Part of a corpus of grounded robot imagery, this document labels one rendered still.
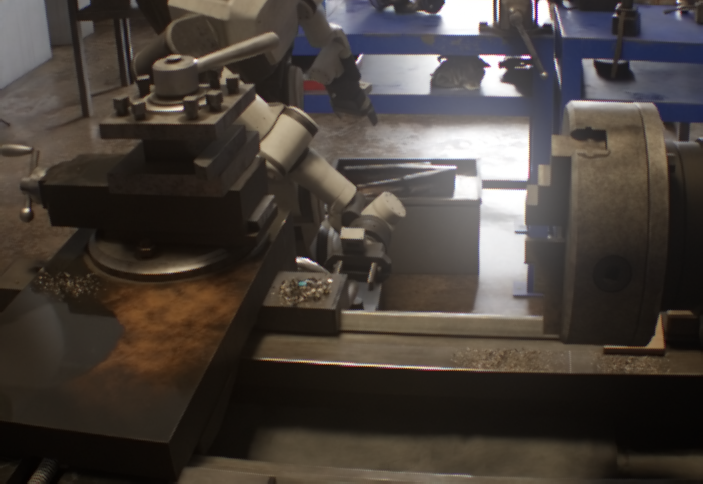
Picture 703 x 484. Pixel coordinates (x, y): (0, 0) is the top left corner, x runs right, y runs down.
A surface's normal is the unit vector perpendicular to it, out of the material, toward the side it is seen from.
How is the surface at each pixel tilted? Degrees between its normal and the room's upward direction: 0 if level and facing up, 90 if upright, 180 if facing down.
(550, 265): 56
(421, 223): 90
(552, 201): 116
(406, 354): 0
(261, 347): 0
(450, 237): 90
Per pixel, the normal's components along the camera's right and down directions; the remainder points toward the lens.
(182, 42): 0.66, -0.29
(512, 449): 0.24, -0.81
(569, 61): -0.16, 0.43
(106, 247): -0.04, -0.90
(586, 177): -0.15, -0.30
